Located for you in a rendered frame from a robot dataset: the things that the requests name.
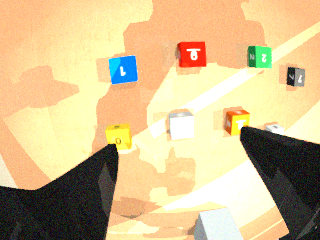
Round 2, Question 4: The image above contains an orange block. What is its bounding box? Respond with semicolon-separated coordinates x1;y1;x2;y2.
225;109;251;136

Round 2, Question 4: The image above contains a green block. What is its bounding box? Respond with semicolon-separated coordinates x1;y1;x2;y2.
248;45;272;68

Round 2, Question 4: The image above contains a red block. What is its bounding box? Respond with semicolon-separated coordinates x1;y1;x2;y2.
177;41;207;68

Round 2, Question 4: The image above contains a blue block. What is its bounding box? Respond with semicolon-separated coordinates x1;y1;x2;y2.
108;56;139;84

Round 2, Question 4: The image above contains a small yellow block with printed digit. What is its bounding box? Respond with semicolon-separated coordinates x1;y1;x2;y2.
105;124;133;151

